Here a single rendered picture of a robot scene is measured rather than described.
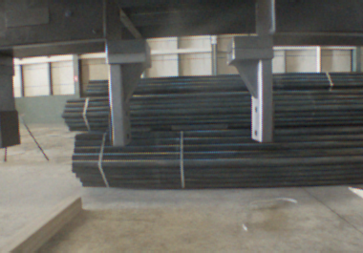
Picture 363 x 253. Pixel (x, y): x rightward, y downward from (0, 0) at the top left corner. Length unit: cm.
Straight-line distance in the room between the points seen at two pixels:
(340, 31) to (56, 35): 26
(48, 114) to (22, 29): 1085
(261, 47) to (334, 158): 173
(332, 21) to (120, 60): 20
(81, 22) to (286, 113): 175
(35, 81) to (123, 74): 1151
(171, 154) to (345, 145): 137
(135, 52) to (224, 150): 148
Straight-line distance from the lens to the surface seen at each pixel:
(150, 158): 164
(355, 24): 26
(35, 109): 1149
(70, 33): 23
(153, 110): 172
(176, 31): 97
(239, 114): 174
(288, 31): 22
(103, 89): 239
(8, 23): 27
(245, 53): 21
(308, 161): 180
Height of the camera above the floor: 69
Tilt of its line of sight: 5 degrees down
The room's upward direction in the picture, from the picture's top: 2 degrees counter-clockwise
